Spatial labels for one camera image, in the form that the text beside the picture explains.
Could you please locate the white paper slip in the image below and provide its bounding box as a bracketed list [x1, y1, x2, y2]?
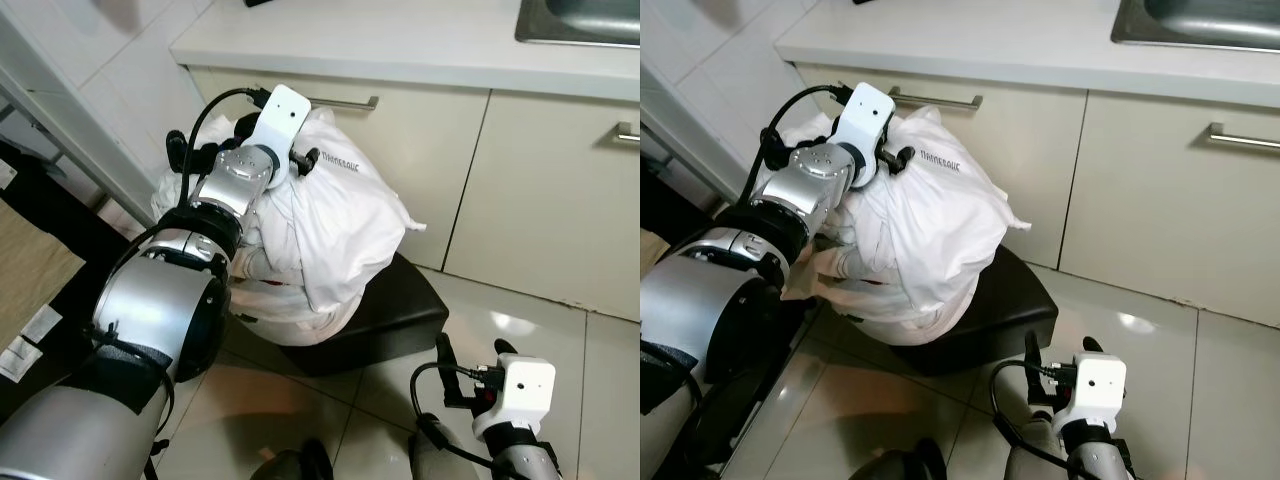
[20, 306, 64, 346]
[0, 337, 44, 383]

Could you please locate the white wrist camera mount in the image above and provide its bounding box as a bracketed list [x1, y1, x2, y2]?
[1058, 354, 1129, 433]
[830, 82, 896, 173]
[472, 354, 557, 441]
[240, 84, 310, 177]

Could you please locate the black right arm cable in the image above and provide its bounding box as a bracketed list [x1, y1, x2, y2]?
[410, 362, 501, 480]
[990, 358, 1076, 477]

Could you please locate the stainless steel sink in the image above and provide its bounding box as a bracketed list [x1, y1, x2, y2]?
[1110, 0, 1280, 55]
[514, 0, 641, 50]

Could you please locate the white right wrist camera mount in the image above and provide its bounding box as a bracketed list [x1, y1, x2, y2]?
[1058, 354, 1129, 433]
[472, 354, 557, 441]

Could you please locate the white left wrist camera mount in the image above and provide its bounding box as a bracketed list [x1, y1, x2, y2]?
[240, 84, 310, 177]
[830, 82, 896, 173]

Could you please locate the beige woven mat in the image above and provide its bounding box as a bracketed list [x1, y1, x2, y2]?
[640, 228, 669, 271]
[0, 198, 88, 353]

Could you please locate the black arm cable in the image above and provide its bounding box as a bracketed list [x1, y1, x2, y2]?
[738, 84, 853, 216]
[410, 362, 501, 480]
[990, 358, 1076, 477]
[178, 87, 269, 216]

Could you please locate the cream cabinet door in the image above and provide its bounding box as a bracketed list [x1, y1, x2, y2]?
[795, 64, 1093, 271]
[443, 90, 641, 313]
[1058, 92, 1280, 329]
[188, 68, 493, 273]

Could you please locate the white kitchen countertop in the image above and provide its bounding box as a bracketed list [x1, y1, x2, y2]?
[775, 0, 1280, 113]
[170, 0, 641, 103]

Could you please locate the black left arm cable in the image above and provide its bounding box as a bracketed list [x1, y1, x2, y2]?
[738, 84, 853, 216]
[178, 87, 269, 216]

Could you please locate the black padded stool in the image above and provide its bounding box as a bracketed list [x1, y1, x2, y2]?
[225, 250, 451, 379]
[800, 245, 1059, 379]

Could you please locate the white garment with grey print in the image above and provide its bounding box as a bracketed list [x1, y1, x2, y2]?
[750, 105, 1033, 347]
[150, 105, 429, 347]

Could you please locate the dark robot leg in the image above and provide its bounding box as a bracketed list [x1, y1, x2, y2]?
[862, 438, 949, 480]

